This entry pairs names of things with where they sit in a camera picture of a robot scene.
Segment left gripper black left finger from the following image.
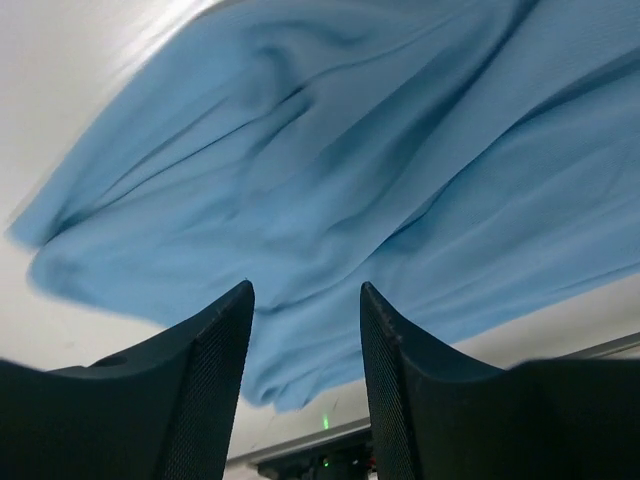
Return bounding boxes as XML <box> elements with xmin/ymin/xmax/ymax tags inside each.
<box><xmin>1</xmin><ymin>281</ymin><xmax>254</xmax><ymax>479</ymax></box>

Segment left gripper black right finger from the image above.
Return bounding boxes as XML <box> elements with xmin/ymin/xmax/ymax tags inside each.
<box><xmin>360</xmin><ymin>283</ymin><xmax>639</xmax><ymax>479</ymax></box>

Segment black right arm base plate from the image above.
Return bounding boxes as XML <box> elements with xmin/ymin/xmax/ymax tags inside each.
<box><xmin>256</xmin><ymin>429</ymin><xmax>378</xmax><ymax>480</ymax></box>

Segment light blue mesh shorts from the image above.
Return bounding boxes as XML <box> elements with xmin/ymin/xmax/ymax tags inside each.
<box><xmin>10</xmin><ymin>1</ymin><xmax>639</xmax><ymax>412</ymax></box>

